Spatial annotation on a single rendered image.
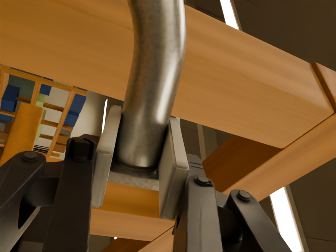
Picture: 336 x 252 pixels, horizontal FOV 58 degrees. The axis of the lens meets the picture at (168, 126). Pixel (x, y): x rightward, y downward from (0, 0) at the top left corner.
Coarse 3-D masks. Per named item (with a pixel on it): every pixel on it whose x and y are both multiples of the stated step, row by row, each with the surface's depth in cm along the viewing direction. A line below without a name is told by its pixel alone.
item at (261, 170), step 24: (240, 144) 51; (264, 144) 46; (312, 144) 42; (216, 168) 56; (240, 168) 50; (264, 168) 46; (288, 168) 47; (312, 168) 47; (264, 192) 53; (120, 240) 92; (168, 240) 72
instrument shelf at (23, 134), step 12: (24, 108) 51; (36, 108) 52; (24, 120) 49; (36, 120) 50; (12, 132) 47; (24, 132) 48; (36, 132) 49; (12, 144) 46; (24, 144) 47; (12, 156) 45
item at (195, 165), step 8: (192, 160) 17; (200, 160) 17; (192, 168) 16; (200, 168) 16; (184, 184) 14; (184, 192) 14; (216, 192) 14; (184, 200) 14; (224, 200) 13; (224, 208) 13; (224, 216) 13; (232, 216) 13; (224, 224) 13; (232, 224) 13; (224, 232) 13; (232, 232) 13; (240, 232) 13; (232, 240) 13; (240, 240) 13
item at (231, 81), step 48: (0, 0) 24; (48, 0) 24; (96, 0) 26; (0, 48) 27; (48, 48) 27; (96, 48) 28; (192, 48) 29; (240, 48) 34; (192, 96) 33; (240, 96) 33; (288, 96) 34; (288, 144) 42; (144, 192) 63; (144, 240) 71
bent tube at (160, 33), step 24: (144, 0) 15; (168, 0) 15; (144, 24) 16; (168, 24) 16; (144, 48) 16; (168, 48) 16; (144, 72) 17; (168, 72) 17; (144, 96) 17; (168, 96) 17; (120, 120) 19; (144, 120) 17; (168, 120) 19; (120, 144) 19; (144, 144) 18; (120, 168) 19; (144, 168) 19
